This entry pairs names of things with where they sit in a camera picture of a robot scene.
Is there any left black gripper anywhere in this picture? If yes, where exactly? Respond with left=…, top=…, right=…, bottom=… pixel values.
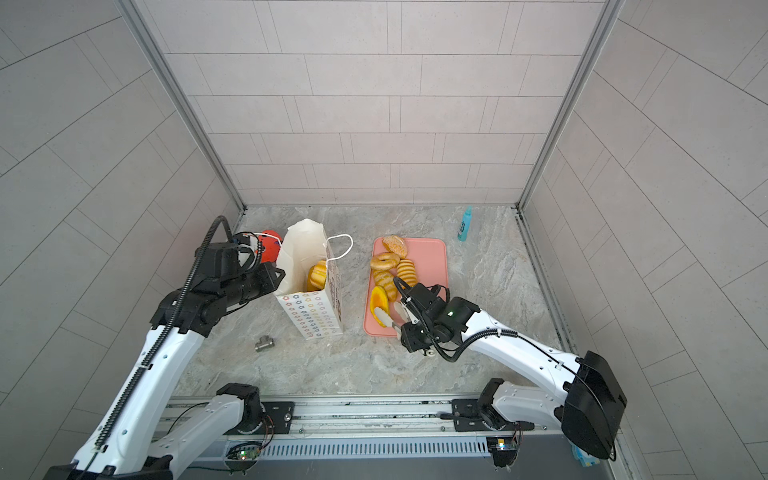
left=219, top=261, right=290, bottom=309

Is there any orange oval bread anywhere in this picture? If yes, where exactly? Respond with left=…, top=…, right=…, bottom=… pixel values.
left=369, top=286, right=389, bottom=316

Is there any white paper bag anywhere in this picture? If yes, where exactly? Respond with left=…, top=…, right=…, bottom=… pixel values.
left=275, top=219, right=354, bottom=340

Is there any bundt ring bread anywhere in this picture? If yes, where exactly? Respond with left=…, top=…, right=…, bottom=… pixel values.
left=307, top=260, right=328, bottom=291

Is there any ridged spiral bread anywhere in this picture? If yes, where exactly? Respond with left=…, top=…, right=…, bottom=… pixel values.
left=396, top=259, right=419, bottom=287

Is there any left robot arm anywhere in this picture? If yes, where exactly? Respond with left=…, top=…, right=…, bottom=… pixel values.
left=45, top=215, right=285, bottom=479

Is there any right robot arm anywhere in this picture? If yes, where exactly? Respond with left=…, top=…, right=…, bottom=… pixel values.
left=369, top=278, right=627, bottom=460

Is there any small ridged bread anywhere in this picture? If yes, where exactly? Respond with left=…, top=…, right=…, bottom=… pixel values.
left=373, top=270, right=398, bottom=302

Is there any red shark plush toy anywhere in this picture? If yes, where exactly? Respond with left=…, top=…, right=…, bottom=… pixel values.
left=256, top=230, right=282, bottom=263

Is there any pink tray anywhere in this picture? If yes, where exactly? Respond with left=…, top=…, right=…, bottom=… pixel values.
left=363, top=237, right=450, bottom=338

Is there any round scored bun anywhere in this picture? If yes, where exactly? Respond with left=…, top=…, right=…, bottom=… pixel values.
left=382, top=235, right=408, bottom=258

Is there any small metal fitting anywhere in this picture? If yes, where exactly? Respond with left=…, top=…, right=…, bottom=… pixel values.
left=254, top=335, right=275, bottom=352

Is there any teal bottle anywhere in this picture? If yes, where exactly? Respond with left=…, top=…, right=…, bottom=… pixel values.
left=457, top=206, right=473, bottom=241

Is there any blue owl number tag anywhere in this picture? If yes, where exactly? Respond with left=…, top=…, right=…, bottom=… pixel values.
left=572, top=445, right=601, bottom=468

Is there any braided ring bread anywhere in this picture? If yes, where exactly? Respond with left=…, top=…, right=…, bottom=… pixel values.
left=370, top=252, right=401, bottom=271

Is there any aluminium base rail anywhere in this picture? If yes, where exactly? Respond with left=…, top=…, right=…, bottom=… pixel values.
left=153, top=383, right=565, bottom=473

